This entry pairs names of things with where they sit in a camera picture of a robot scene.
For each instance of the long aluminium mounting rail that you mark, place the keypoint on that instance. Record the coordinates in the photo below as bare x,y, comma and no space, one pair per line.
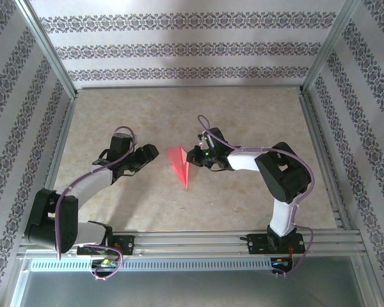
192,241

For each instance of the grey metal panel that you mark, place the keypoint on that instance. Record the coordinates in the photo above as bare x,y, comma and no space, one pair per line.
192,291

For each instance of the aluminium frame post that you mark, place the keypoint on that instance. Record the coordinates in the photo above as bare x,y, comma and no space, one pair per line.
327,48
47,48

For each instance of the pink square paper sheet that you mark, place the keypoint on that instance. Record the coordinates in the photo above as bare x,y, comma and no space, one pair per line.
179,163

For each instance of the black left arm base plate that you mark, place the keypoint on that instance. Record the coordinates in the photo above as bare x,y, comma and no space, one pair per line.
128,244

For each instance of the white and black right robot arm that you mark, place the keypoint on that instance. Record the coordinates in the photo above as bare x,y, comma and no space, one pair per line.
284,172

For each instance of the aluminium side rail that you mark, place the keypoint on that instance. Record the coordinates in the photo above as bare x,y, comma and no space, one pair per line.
61,134
316,134

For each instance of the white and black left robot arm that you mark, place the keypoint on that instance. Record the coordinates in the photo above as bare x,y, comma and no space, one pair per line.
51,224

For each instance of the thin aluminium wall rail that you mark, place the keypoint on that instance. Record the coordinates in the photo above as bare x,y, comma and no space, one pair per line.
188,86

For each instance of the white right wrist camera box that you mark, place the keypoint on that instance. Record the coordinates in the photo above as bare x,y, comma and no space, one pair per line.
203,142

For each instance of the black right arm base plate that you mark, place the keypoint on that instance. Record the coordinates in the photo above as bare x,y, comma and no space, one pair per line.
257,244

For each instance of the small electronics board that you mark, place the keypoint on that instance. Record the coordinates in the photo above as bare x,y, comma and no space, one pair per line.
280,263
105,263

